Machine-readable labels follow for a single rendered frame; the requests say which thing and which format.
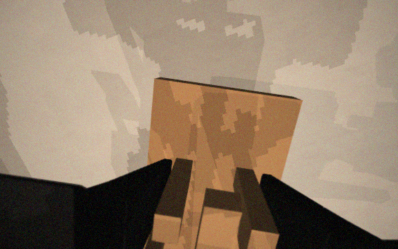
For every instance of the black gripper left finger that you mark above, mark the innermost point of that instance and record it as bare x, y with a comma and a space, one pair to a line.
118, 214

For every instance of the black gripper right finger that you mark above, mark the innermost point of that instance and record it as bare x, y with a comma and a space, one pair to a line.
302, 223

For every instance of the small wooden catapult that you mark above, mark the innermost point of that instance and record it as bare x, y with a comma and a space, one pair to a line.
220, 140

